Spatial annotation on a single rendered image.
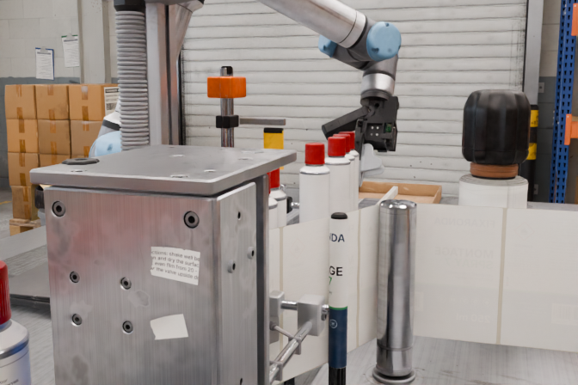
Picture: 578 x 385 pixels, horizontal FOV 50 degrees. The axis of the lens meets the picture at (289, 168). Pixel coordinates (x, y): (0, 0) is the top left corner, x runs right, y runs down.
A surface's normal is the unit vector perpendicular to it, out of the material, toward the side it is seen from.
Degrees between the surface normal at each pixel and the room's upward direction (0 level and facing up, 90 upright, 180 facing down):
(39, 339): 0
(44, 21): 90
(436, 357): 0
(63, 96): 89
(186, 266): 90
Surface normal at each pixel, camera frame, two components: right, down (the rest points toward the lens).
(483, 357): 0.00, -0.99
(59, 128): -0.26, 0.11
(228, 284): 0.95, 0.04
